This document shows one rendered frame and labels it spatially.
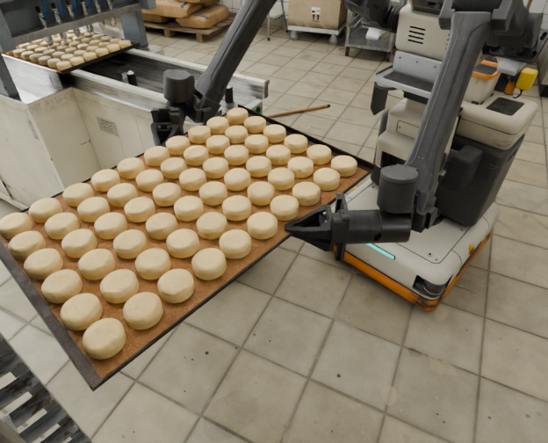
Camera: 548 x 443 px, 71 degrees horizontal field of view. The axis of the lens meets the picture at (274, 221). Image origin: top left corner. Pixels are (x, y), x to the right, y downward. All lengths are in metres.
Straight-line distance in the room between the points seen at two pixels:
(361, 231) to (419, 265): 1.08
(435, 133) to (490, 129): 0.95
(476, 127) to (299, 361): 1.14
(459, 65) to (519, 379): 1.38
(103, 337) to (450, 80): 0.66
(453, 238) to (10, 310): 2.00
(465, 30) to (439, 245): 1.16
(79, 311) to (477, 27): 0.75
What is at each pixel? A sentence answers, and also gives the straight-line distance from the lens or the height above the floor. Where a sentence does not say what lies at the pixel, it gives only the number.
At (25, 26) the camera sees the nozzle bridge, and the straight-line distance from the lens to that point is 1.81.
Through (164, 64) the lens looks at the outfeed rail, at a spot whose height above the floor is 0.88.
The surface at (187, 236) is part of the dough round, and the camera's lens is 0.63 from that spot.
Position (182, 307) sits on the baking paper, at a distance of 0.57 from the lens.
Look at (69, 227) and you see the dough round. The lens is 0.72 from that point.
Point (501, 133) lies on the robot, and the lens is 1.67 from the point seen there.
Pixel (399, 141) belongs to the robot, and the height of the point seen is 0.74.
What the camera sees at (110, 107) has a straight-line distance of 1.66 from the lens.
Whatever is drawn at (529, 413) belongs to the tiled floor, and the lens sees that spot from 1.83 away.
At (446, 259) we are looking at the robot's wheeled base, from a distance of 1.76.
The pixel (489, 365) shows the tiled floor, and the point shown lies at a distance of 1.86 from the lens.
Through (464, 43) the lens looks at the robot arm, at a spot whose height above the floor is 1.25.
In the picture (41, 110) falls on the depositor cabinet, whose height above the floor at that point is 0.80.
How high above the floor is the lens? 1.46
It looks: 42 degrees down
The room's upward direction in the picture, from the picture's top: straight up
